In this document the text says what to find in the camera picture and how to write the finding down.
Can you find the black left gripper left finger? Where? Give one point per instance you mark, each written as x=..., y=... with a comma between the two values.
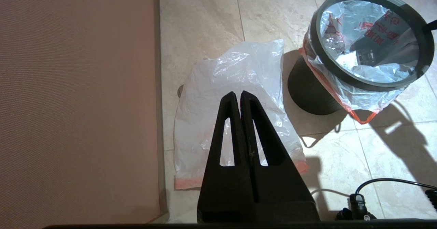
x=211, y=188

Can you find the clear crumpled plastic bottle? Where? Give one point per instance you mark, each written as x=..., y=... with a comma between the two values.
x=333, y=43

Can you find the clean translucent white trash bag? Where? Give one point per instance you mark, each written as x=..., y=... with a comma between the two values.
x=211, y=85

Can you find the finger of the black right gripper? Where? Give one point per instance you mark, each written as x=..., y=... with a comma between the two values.
x=432, y=26

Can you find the plastic bottle with white label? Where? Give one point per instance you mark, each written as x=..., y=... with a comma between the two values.
x=348, y=59

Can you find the black trash bin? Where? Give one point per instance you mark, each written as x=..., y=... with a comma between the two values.
x=310, y=92

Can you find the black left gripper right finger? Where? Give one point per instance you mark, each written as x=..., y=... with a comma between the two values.
x=280, y=188

